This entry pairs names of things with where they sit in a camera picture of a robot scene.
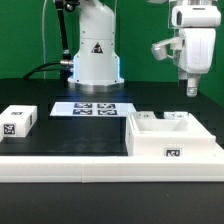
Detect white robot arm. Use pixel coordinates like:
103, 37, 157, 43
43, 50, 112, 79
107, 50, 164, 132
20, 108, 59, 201
68, 0, 221, 97

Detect white cabinet door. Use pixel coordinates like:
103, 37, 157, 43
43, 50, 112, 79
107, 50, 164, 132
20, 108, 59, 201
164, 111, 188, 120
138, 111, 156, 120

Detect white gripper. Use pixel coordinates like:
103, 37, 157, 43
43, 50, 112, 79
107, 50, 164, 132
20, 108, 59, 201
170, 5, 221, 97

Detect grey thin cable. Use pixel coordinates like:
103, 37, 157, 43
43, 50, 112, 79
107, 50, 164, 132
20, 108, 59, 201
41, 0, 50, 80

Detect white marker base plate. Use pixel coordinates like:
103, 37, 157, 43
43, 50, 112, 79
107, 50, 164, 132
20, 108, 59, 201
50, 102, 136, 117

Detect white cabinet body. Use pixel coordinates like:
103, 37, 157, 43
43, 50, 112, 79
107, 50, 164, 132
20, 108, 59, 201
125, 112, 217, 157

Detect white cabinet top block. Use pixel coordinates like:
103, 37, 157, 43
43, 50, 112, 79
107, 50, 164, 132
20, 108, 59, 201
0, 105, 37, 142

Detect black cable on left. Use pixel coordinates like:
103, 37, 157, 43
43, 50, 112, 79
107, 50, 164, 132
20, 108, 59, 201
22, 0, 81, 80

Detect white L-shaped obstacle frame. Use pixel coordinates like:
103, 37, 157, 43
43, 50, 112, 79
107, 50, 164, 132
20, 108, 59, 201
0, 121, 224, 184

